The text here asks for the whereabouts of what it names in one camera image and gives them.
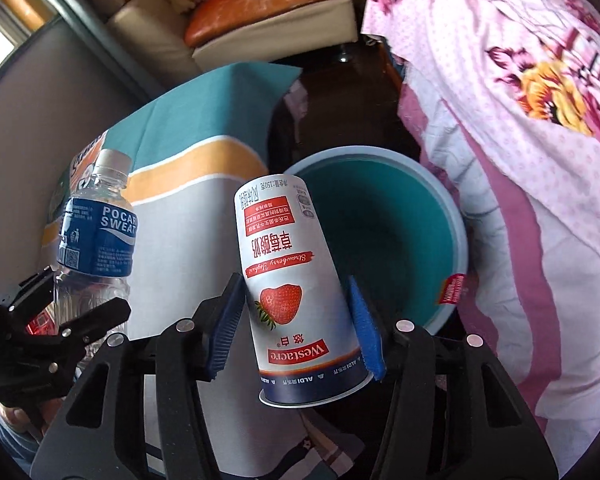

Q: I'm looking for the strawberry yogurt paper cup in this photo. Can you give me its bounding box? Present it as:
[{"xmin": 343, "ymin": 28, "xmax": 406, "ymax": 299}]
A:
[{"xmin": 235, "ymin": 174, "xmax": 372, "ymax": 408}]

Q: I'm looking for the Pocari Sweat plastic bottle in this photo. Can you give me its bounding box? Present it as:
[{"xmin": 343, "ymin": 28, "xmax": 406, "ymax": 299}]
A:
[{"xmin": 54, "ymin": 148, "xmax": 138, "ymax": 336}]

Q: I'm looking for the blue round trash bin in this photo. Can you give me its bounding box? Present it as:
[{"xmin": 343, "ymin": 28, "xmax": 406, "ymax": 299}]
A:
[{"xmin": 288, "ymin": 145, "xmax": 468, "ymax": 334}]

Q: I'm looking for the person's left hand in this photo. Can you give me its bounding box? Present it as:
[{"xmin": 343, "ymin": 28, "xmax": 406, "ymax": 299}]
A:
[{"xmin": 0, "ymin": 399, "xmax": 64, "ymax": 436}]

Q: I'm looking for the teal orange grey blanket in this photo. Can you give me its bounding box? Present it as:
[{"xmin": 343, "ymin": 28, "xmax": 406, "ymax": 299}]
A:
[{"xmin": 38, "ymin": 60, "xmax": 361, "ymax": 480}]

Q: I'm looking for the pink floral bed quilt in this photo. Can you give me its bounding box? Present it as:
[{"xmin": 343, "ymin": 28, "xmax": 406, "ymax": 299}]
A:
[{"xmin": 363, "ymin": 0, "xmax": 600, "ymax": 474}]

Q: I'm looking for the beige orange leather sofa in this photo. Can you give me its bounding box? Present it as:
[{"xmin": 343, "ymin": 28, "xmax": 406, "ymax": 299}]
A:
[{"xmin": 91, "ymin": 0, "xmax": 358, "ymax": 88}]

